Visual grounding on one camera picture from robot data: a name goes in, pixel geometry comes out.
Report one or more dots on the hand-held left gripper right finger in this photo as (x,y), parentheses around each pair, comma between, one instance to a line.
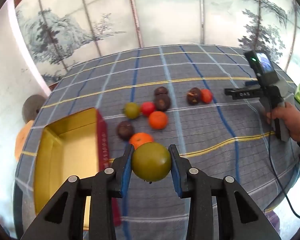
(176,172)

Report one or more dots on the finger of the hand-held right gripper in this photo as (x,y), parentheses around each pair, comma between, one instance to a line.
(242,92)

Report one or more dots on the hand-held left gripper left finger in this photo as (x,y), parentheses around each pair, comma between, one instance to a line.
(126,172)

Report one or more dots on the large green round fruit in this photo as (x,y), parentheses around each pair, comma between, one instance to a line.
(151,161)

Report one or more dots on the orange with green stem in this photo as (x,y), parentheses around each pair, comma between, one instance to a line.
(140,139)

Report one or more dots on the dark purple passion fruit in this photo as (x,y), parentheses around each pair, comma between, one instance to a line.
(193,96)
(125,130)
(161,90)
(162,103)

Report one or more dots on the red tin box gold inside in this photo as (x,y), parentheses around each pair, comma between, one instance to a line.
(75,155)

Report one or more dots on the plain round orange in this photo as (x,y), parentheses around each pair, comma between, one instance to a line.
(158,120)

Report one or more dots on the small green round fruit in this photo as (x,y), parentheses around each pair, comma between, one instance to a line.
(131,110)

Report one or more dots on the pinkish red tomato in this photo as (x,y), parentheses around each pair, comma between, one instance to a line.
(147,108)

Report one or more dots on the person's right hand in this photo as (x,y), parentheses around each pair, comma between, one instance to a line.
(292,122)

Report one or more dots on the orange-red tomato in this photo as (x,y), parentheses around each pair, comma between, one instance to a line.
(207,96)

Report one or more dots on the grey plaid tablecloth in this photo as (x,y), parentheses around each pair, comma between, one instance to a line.
(202,142)

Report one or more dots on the orange stool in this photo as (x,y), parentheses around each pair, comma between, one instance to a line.
(22,140)

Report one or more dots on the painted landscape folding screen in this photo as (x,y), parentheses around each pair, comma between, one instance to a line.
(165,12)

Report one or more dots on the grey round cushion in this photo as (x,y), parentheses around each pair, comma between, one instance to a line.
(32,107)

